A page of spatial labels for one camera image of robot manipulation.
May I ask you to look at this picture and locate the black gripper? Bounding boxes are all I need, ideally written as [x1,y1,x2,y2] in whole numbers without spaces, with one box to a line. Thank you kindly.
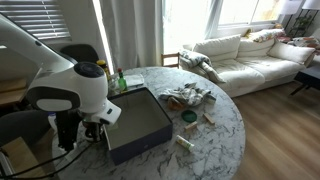
[56,110,82,152]

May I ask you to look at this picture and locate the dark blue cardboard box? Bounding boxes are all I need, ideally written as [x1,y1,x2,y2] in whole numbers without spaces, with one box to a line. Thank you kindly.
[104,87,173,165]

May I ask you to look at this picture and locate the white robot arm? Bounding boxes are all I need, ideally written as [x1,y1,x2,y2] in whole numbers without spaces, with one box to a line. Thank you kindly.
[0,14,121,151]

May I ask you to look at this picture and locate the white blue lotion bottle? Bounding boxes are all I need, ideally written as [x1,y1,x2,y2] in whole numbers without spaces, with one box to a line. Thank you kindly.
[48,112,57,133]

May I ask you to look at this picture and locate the green hot sauce bottle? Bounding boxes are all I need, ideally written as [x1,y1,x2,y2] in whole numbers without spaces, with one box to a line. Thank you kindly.
[117,68,127,92]

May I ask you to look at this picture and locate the yellow lid brown jar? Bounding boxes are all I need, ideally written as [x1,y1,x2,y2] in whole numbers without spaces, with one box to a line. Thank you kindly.
[96,60,111,81]

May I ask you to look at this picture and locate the orange object under towel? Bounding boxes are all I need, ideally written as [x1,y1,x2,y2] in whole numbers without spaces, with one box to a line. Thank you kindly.
[168,97,184,110]

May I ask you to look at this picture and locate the wooden chair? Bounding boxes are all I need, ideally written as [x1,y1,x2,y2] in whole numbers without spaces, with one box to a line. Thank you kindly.
[161,53,180,68]

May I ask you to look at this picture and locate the green round lid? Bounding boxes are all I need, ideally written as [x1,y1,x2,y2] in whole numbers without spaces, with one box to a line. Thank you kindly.
[181,110,197,123]

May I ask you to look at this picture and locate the green white tube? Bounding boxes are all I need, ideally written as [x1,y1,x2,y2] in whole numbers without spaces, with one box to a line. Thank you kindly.
[176,135,194,152]

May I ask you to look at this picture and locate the small wooden block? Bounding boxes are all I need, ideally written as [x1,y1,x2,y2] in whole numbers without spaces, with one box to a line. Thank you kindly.
[184,121,197,131]

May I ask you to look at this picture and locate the grey throw blanket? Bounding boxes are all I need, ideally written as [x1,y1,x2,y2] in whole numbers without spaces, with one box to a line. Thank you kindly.
[179,49,225,83]

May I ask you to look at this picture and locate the white sofa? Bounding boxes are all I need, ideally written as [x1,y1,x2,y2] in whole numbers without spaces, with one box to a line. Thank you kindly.
[180,34,315,97]

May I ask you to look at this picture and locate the black coffee table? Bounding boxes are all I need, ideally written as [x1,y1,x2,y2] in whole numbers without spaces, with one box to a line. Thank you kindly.
[291,65,320,95]

